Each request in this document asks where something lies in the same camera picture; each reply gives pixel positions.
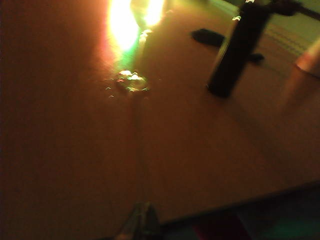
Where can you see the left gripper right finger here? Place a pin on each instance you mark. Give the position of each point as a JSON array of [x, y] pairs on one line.
[[151, 225]]

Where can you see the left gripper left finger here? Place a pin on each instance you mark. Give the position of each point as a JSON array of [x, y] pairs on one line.
[[136, 225]]

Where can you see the black thermos cup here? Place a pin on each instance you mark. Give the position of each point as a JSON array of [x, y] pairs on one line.
[[237, 50]]

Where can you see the clear stemmed wine glass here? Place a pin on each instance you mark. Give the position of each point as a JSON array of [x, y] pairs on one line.
[[131, 80]]

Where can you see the black cloth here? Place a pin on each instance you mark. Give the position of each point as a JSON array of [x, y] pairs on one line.
[[256, 58], [207, 37]]

